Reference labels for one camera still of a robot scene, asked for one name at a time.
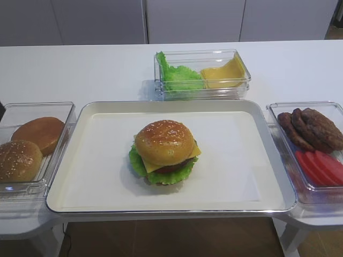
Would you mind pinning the sesame top bun on burger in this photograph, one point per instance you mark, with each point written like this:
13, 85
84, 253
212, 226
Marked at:
164, 142

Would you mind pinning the meat patty in burger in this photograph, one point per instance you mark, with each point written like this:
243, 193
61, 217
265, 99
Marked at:
186, 162

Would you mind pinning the white table leg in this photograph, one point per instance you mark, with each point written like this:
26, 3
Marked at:
290, 239

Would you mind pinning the yellow cheese slice in container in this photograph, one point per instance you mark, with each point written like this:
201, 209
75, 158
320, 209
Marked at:
232, 74

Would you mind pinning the green lettuce leaf in burger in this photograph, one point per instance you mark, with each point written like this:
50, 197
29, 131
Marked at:
159, 178

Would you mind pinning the yellow cheese slice in burger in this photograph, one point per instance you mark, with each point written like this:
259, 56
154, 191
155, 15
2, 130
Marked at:
150, 167

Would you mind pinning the plain bottom bun in container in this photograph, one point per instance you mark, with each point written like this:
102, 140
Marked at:
44, 132

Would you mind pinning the brown meat patty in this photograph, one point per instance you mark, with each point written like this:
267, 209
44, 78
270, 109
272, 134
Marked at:
307, 140
284, 120
323, 128

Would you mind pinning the rear brown meat patty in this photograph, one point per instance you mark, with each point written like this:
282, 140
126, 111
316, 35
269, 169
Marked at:
307, 140

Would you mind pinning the rear red tomato slice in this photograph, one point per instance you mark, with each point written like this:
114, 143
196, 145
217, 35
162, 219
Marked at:
310, 169

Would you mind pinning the red tomato slice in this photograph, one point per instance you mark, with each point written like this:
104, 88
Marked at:
310, 169
331, 166
328, 179

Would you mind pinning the sesame top bun in container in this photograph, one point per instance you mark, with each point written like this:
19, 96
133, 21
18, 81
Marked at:
20, 161

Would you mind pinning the clear lettuce and cheese container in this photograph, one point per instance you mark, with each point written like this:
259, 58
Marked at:
198, 60

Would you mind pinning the white serving tray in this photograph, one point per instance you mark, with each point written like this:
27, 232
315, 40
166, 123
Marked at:
239, 168

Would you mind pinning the clear patty and tomato container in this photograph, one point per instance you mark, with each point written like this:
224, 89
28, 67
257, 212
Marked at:
322, 200

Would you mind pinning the front red tomato slice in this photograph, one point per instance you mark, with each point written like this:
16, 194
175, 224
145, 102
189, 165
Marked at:
331, 166

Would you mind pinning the green lettuce leaf in container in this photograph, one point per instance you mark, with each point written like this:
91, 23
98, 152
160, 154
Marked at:
178, 78

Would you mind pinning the front brown meat patty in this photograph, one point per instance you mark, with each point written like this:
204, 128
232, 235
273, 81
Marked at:
323, 128

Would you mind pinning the middle red tomato slice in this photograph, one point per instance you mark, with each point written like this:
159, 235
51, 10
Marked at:
328, 179

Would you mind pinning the clear bun container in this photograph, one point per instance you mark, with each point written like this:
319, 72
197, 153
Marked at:
23, 196

